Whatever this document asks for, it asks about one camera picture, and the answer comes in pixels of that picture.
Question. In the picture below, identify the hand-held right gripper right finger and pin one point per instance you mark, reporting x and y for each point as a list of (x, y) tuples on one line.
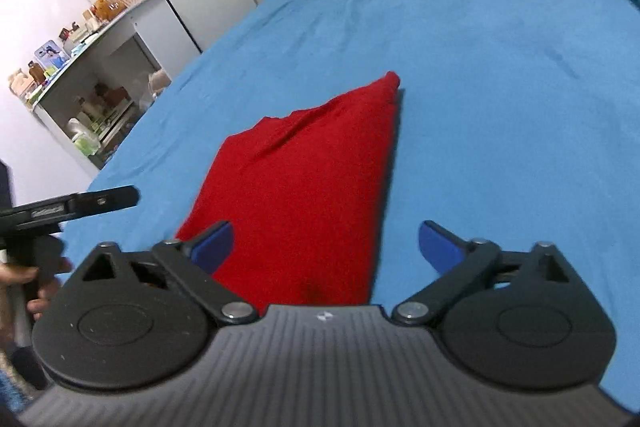
[(440, 248)]

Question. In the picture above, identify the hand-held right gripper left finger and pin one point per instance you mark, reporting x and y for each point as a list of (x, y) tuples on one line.
[(214, 247)]

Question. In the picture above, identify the red knit sweater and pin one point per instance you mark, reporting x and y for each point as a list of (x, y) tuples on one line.
[(300, 197)]

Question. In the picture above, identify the brown plush toy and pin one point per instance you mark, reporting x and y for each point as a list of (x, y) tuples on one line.
[(107, 8)]

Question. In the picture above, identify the pale cloth bundle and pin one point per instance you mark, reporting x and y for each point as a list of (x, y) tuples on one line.
[(159, 82)]

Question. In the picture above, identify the white shelf unit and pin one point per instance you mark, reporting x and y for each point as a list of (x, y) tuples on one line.
[(100, 72)]

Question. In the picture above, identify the person's left hand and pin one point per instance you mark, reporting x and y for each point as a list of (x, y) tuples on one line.
[(20, 274)]

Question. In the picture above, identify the blue fuzzy rug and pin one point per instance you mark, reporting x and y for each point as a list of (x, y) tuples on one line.
[(12, 394)]

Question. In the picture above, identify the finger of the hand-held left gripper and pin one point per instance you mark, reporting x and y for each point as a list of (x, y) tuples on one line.
[(105, 198)]

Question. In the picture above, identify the blue picture tin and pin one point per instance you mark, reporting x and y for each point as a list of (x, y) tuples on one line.
[(50, 56)]

